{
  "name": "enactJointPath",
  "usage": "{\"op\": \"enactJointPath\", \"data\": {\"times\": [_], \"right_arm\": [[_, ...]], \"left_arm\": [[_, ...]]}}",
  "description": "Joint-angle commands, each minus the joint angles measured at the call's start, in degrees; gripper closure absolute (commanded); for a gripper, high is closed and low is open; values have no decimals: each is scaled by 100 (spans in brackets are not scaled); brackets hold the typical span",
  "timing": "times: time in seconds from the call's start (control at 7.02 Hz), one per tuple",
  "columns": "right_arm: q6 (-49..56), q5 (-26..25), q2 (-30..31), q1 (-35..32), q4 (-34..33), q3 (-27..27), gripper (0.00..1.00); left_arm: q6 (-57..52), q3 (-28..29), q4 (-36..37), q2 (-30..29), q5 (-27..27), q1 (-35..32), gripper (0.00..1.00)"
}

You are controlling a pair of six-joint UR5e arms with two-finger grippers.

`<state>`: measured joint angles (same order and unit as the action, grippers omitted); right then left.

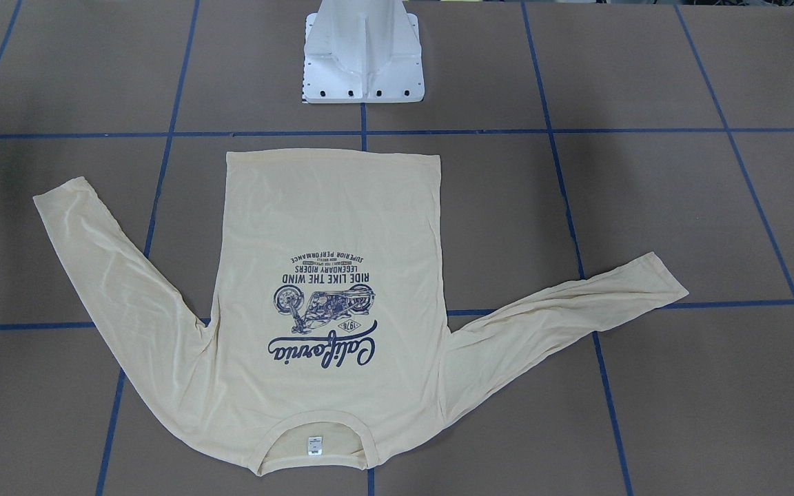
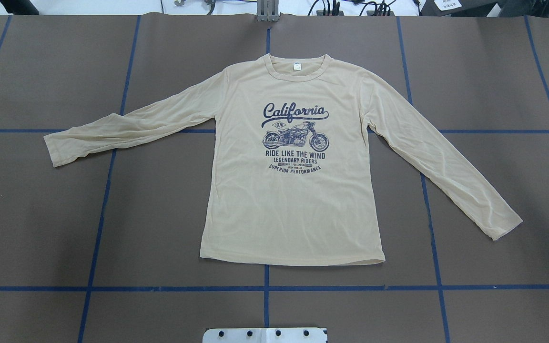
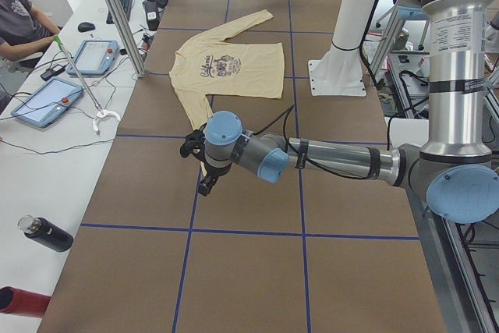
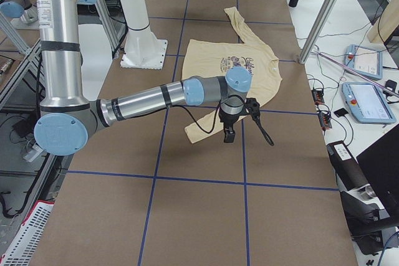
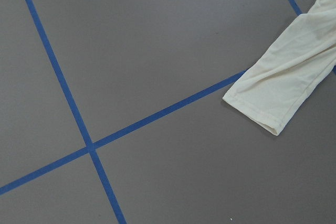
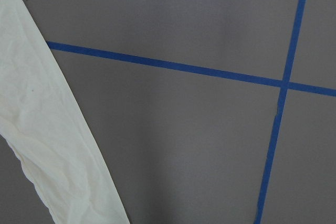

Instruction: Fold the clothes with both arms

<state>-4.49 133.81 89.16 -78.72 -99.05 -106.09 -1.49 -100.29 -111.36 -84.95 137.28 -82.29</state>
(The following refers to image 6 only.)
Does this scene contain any beige long-sleeve printed shirt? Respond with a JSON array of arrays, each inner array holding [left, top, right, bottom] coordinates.
[[1, 0, 129, 223]]

